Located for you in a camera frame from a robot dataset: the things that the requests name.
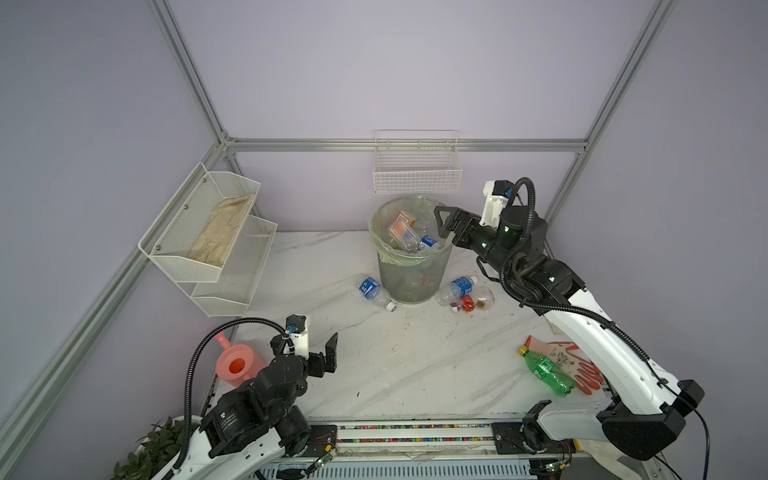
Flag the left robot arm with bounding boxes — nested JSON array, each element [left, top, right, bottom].
[[155, 315, 339, 479]]

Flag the green soda bottle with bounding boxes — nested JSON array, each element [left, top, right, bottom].
[[518, 346, 576, 397]]

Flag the green plastic bin liner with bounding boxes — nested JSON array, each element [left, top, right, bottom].
[[369, 196, 451, 267]]

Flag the white mesh two-tier shelf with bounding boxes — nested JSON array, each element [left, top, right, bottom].
[[138, 164, 277, 317]]

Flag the white cotton glove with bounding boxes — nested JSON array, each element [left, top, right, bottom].
[[577, 439, 642, 480]]

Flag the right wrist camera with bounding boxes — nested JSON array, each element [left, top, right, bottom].
[[479, 180, 516, 229]]

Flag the red coated glove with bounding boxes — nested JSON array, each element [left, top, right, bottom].
[[524, 336, 605, 395]]

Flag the grey mesh waste bin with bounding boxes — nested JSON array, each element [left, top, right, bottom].
[[374, 240, 452, 304]]

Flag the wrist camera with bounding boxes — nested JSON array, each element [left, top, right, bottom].
[[479, 180, 516, 229], [286, 314, 310, 359]]

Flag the orange label bottle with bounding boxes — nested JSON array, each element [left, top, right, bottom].
[[387, 212, 421, 252]]

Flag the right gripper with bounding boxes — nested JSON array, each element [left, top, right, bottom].
[[429, 204, 514, 280]]

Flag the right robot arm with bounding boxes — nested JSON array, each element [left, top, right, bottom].
[[434, 177, 704, 461]]

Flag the beige cloth in shelf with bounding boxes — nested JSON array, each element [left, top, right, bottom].
[[187, 194, 256, 268]]

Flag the potted green plant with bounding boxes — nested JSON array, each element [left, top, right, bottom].
[[112, 416, 183, 479]]

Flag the white wire wall basket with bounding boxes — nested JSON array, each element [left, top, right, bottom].
[[373, 129, 463, 194]]

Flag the pink watering can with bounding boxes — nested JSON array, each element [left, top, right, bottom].
[[214, 332, 267, 388]]

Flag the small blue label bottle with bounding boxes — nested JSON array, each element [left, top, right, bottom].
[[419, 235, 440, 249]]

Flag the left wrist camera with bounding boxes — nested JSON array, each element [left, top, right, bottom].
[[286, 314, 310, 359]]

